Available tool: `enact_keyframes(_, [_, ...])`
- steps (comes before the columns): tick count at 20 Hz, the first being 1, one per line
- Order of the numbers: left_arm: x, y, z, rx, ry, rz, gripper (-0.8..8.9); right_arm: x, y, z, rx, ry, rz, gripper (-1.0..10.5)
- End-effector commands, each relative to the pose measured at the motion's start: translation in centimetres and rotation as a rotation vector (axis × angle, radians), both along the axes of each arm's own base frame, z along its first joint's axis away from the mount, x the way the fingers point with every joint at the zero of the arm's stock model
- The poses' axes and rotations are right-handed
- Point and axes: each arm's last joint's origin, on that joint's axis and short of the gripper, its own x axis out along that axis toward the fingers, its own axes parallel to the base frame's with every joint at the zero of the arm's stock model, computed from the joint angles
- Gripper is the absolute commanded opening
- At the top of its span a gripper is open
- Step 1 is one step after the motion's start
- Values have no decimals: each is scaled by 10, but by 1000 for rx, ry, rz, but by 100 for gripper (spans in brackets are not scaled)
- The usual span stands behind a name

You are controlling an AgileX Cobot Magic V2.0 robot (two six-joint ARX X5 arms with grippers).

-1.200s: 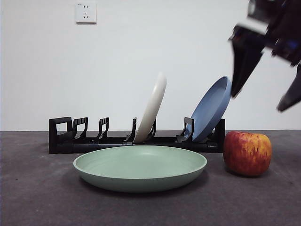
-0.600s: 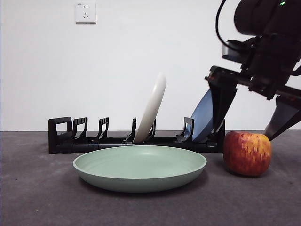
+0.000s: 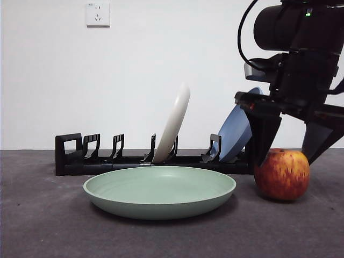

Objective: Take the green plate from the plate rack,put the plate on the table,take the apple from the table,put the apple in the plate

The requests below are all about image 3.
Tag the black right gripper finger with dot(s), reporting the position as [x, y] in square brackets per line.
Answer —
[263, 134]
[315, 139]

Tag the red yellow apple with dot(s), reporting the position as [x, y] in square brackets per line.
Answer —
[280, 177]

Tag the green plate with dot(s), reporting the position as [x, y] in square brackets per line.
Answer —
[158, 193]

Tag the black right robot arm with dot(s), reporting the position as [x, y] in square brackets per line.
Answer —
[285, 27]

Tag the blue plate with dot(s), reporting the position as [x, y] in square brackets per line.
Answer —
[236, 131]

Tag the cream white plate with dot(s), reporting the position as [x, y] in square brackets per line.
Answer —
[174, 123]

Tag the black plate rack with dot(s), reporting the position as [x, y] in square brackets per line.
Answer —
[70, 167]

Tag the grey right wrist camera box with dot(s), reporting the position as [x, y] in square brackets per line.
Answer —
[254, 72]

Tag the white wall socket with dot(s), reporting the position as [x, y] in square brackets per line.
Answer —
[98, 14]

